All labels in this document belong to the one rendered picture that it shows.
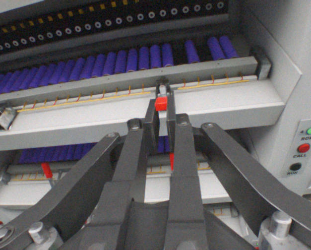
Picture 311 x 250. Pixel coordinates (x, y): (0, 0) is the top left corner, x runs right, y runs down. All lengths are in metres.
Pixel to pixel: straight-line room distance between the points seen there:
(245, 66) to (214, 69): 0.04
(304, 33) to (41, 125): 0.36
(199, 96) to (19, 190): 0.48
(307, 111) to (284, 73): 0.06
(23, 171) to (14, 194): 0.06
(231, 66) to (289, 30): 0.08
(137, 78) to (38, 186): 0.37
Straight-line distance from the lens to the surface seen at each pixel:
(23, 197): 0.55
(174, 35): 0.37
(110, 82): 0.29
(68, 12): 0.41
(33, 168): 0.54
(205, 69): 0.28
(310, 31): 0.26
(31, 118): 0.36
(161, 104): 0.18
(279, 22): 0.31
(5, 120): 0.37
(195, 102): 0.27
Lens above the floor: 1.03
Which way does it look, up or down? 35 degrees down
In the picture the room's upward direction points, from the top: 11 degrees counter-clockwise
